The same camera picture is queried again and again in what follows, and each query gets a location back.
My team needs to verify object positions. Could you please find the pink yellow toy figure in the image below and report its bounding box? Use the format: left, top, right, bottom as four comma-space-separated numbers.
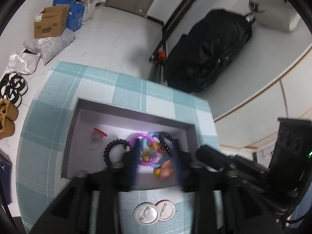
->
154, 160, 173, 179

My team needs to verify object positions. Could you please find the purple ring bracelet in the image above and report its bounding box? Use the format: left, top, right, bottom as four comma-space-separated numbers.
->
128, 133, 160, 167

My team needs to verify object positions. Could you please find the red toy ring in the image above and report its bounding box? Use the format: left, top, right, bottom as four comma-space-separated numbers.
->
91, 127, 108, 144

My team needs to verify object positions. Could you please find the red rimmed pin badge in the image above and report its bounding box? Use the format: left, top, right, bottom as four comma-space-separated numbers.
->
155, 200, 176, 222

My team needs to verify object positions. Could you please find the white pin badge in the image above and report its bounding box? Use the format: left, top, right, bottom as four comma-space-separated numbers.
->
133, 202, 160, 225

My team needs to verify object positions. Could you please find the grey open jewelry box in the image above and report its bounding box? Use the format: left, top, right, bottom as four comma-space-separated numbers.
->
61, 98, 198, 190

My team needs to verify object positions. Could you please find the teal plaid tablecloth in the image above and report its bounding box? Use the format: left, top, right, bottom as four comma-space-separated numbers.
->
16, 62, 219, 231

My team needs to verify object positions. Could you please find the black tripod stand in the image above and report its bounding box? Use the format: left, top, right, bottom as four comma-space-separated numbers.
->
147, 0, 220, 84

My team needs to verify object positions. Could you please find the black backpack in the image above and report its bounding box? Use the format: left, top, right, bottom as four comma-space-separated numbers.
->
163, 9, 255, 93

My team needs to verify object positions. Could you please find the blue shopping bag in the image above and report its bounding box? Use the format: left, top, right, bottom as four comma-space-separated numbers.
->
0, 154, 12, 204

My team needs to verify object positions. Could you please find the tan boot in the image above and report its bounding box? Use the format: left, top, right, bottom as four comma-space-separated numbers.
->
0, 99, 19, 121
0, 116, 15, 139

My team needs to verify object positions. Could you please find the white Nike bag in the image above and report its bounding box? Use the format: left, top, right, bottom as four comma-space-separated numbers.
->
249, 0, 300, 32

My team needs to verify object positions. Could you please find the grey plastic mailer bag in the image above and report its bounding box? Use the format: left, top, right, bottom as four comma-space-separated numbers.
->
23, 28, 76, 65

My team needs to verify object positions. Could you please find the black white sneaker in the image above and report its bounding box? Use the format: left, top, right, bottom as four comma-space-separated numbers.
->
1, 85, 22, 108
1, 72, 28, 96

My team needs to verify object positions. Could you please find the blue cardboard box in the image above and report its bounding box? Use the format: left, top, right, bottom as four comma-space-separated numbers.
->
53, 0, 85, 32

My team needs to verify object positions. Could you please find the brown cardboard box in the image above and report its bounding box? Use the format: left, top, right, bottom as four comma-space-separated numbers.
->
34, 5, 69, 39

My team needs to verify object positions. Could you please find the cream tote bag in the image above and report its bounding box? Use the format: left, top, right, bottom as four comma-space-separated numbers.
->
74, 0, 99, 25

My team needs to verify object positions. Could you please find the black coil hair tie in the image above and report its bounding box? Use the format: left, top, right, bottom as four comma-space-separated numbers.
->
103, 138, 132, 167

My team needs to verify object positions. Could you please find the blue ring bracelet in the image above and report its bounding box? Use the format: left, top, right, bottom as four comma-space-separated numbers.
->
141, 131, 171, 169

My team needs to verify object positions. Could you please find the black beaded bracelet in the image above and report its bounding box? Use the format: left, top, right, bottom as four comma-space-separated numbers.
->
157, 131, 175, 158

